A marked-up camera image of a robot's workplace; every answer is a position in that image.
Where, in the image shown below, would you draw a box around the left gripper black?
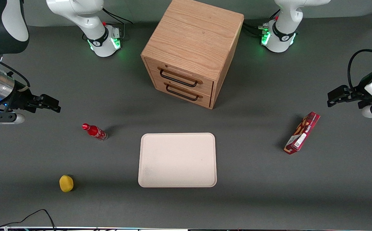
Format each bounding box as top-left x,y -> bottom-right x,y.
327,71 -> 372,109

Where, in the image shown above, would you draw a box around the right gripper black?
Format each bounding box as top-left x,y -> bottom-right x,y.
4,84 -> 61,113

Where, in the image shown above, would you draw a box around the red coke bottle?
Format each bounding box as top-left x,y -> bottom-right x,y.
82,123 -> 109,141

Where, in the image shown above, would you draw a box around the beige plastic tray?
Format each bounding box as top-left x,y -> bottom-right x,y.
138,133 -> 217,188

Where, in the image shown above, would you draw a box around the red snack box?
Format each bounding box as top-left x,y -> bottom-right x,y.
284,111 -> 321,155

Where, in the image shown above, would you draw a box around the yellow lemon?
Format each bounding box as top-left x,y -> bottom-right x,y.
59,175 -> 75,193

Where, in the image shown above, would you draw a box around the wooden two-drawer cabinet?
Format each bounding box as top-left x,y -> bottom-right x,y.
141,0 -> 245,110

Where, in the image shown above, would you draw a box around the black left wrist cable loop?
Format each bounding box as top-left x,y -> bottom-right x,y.
348,49 -> 372,91

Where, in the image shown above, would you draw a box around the right wrist grey camera box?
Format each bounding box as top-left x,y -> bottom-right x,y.
0,112 -> 26,124

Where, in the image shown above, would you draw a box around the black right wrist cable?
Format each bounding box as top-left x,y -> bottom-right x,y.
0,51 -> 31,88

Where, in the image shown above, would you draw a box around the thin black table-edge cable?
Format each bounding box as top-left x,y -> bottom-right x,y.
0,209 -> 57,231

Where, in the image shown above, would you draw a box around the black right base cable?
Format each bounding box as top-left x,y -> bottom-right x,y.
101,8 -> 134,41

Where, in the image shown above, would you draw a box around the black left base cables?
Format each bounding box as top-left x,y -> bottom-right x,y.
242,9 -> 281,37

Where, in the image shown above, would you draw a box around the wooden drawer with long handle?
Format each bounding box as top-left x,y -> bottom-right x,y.
145,59 -> 214,97

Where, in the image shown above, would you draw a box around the long black drawer handle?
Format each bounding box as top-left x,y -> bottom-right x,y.
159,69 -> 199,88

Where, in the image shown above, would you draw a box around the wooden drawer with short handle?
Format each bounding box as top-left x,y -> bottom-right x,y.
154,79 -> 212,108

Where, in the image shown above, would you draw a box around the short black drawer handle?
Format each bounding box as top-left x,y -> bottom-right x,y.
165,84 -> 199,102

